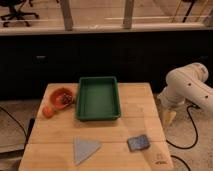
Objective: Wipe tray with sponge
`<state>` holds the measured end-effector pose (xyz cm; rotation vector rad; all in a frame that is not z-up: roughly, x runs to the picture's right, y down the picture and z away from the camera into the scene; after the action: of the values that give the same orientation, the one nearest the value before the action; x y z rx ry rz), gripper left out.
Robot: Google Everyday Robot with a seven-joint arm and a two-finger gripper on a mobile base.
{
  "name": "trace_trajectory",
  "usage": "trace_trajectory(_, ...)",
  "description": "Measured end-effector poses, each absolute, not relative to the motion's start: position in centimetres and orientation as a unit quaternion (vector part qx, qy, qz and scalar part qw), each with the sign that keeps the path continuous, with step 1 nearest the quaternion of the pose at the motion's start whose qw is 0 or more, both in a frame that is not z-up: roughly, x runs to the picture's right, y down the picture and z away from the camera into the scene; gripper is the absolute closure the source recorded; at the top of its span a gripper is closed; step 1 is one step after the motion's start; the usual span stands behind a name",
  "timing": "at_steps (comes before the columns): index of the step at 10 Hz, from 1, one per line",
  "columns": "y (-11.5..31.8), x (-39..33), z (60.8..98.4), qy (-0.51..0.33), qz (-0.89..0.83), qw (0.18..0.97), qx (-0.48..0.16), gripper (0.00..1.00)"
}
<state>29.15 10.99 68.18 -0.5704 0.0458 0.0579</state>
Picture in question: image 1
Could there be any small orange fruit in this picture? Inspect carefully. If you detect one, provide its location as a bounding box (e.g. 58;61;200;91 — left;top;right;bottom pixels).
42;106;54;118

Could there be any black floor cable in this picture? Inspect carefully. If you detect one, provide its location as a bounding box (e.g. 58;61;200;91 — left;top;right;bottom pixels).
0;106;28;141
165;105;200;150

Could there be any black floor cable left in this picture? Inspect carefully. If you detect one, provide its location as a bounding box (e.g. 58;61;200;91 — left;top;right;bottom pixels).
0;106;28;141

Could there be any black office chair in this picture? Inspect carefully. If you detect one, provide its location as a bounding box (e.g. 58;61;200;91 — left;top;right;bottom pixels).
0;0;39;27

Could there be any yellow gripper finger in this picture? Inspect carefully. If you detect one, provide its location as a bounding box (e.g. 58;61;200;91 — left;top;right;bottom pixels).
163;110;176;126

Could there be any blue sponge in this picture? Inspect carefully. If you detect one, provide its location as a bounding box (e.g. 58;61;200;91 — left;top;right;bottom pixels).
127;135;150;152

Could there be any green plastic tray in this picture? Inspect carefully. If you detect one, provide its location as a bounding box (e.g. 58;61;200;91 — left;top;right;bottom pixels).
76;76;121;121

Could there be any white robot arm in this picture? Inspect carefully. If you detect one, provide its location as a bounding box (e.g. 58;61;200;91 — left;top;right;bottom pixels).
158;63;213;126

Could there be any black floor cable right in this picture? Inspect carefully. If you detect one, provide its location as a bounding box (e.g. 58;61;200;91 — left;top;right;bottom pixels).
165;105;200;150

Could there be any grey triangular cloth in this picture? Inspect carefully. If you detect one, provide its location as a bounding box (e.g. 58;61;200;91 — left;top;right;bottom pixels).
73;138;101;165

